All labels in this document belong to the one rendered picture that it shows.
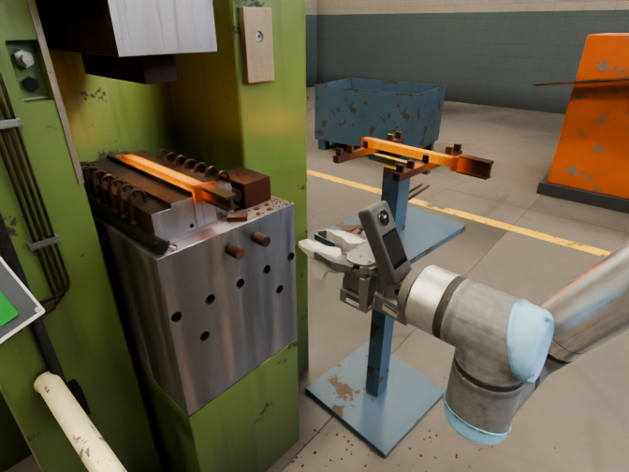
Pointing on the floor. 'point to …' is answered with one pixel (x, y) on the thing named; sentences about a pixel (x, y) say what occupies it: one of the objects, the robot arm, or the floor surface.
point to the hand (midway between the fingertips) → (314, 236)
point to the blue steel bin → (377, 111)
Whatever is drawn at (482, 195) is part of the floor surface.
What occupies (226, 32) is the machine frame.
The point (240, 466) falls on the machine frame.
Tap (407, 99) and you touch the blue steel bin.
